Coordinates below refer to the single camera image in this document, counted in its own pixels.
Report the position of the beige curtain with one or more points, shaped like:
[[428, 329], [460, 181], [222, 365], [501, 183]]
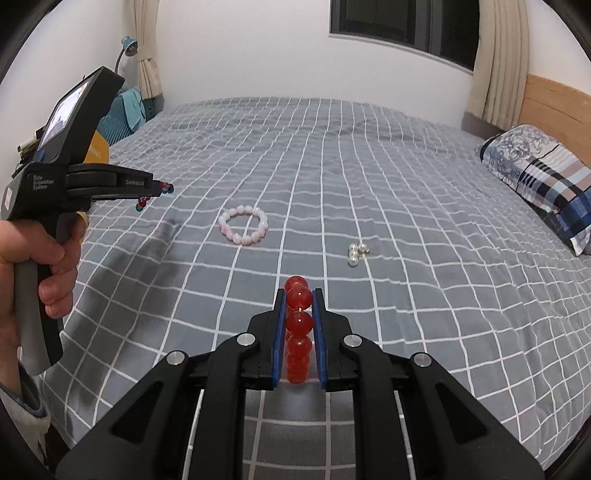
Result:
[[503, 60], [147, 46]]

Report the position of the blue desk lamp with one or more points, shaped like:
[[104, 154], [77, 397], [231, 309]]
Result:
[[130, 45]]

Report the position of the person's left forearm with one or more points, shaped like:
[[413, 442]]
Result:
[[23, 415]]

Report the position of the blue plaid pillow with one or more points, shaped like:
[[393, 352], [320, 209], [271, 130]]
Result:
[[545, 175]]

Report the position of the blue and orange cardboard box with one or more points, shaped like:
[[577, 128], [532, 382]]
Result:
[[99, 150]]

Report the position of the blue mesh chair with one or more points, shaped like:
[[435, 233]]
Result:
[[111, 124]]

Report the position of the wooden headboard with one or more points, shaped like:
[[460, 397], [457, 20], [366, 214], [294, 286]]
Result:
[[554, 101]]

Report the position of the person's left hand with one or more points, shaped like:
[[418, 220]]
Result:
[[55, 249]]

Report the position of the dark window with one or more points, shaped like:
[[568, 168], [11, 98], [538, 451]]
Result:
[[397, 27]]

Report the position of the teal cloth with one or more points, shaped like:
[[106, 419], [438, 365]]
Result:
[[131, 108]]

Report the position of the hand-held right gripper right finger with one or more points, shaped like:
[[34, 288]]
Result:
[[319, 341]]

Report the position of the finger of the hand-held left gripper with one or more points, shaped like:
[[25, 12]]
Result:
[[111, 180]]

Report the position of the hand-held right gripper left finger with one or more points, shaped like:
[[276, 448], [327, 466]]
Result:
[[278, 341]]

